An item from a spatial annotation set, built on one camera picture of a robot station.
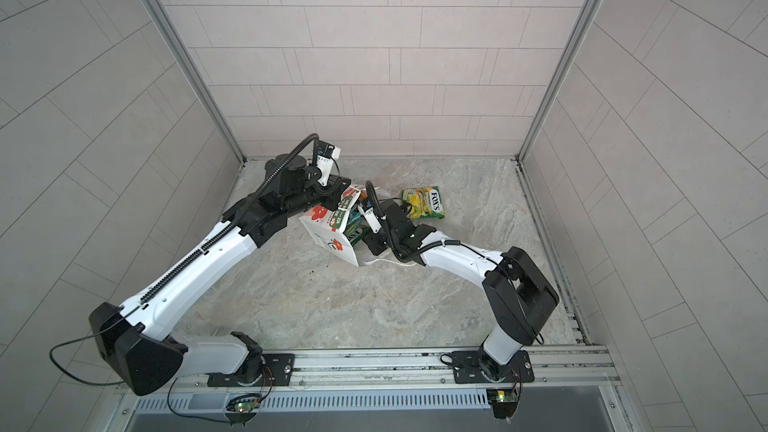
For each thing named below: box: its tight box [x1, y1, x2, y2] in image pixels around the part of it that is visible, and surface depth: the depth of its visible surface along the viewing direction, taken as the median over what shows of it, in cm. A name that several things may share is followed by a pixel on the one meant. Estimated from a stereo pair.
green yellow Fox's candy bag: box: [401, 186, 445, 219], surface depth 104 cm
